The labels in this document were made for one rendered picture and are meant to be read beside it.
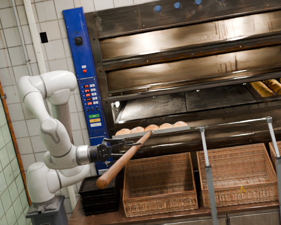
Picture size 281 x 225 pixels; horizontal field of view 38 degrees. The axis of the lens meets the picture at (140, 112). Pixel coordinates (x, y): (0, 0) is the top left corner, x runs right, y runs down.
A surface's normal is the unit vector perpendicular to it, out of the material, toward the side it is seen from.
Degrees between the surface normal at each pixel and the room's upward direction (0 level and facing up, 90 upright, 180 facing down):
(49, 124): 40
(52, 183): 87
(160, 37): 70
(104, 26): 90
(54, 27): 90
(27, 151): 90
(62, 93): 110
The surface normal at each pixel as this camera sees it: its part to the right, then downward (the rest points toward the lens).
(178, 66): -0.12, -0.07
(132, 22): -0.07, 0.34
